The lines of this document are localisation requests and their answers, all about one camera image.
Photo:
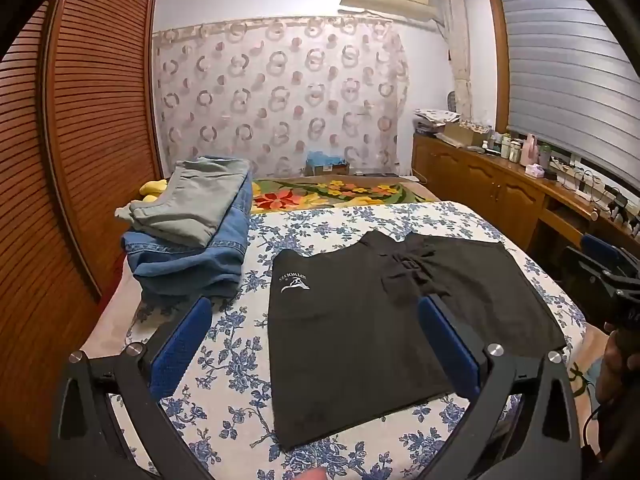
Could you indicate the open cardboard box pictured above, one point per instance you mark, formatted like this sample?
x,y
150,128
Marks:
x,y
460,134

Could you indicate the yellow plush toy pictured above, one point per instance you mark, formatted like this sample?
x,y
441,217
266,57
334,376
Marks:
x,y
152,187

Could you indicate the blue floral bed sheet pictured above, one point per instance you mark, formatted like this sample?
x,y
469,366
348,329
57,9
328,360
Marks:
x,y
240,360

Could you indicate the stack of printed papers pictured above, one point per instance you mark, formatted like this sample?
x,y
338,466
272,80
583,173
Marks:
x,y
435,117

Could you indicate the grey window blind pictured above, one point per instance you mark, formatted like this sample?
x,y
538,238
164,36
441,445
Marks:
x,y
560,75

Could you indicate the beige window curtain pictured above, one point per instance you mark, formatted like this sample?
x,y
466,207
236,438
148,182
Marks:
x,y
457,60

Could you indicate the blue folded jeans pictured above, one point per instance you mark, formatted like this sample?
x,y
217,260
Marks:
x,y
200,270

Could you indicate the wooden window frame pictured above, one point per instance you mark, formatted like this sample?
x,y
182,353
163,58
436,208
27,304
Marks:
x,y
497,60

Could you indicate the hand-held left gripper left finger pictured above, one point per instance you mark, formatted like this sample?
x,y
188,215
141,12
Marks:
x,y
182,345

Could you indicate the small pink box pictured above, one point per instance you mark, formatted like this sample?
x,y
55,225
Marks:
x,y
535,171

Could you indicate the person's right hand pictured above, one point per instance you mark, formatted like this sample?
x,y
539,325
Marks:
x,y
612,370

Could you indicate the black pants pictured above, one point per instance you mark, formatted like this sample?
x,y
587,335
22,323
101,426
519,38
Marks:
x,y
350,335

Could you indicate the colourful floral blanket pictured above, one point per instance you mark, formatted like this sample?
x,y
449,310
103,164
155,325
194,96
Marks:
x,y
320,192

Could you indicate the white power strip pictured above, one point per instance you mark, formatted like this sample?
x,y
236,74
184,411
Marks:
x,y
575,180

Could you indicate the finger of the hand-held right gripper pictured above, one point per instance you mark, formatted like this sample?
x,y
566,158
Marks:
x,y
597,249
580,265

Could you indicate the circle-patterned sheer curtain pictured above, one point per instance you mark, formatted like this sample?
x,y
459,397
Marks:
x,y
280,100

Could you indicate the row of toiletry bottles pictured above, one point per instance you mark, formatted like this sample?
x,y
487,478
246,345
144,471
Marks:
x,y
506,147

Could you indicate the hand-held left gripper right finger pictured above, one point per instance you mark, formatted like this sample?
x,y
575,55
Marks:
x,y
445,345

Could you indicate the grey-green folded pants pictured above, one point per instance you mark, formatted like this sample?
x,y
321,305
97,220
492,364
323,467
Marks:
x,y
190,200

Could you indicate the pink bottle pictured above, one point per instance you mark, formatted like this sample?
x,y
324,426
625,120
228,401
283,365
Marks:
x,y
527,152

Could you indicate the wooden louvered wardrobe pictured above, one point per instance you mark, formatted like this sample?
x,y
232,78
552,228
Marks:
x,y
100,110

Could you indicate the grey desk fan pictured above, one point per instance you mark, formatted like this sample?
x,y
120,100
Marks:
x,y
452,101

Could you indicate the wooden sideboard cabinet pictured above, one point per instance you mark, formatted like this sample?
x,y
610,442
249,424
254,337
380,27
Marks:
x,y
475,180

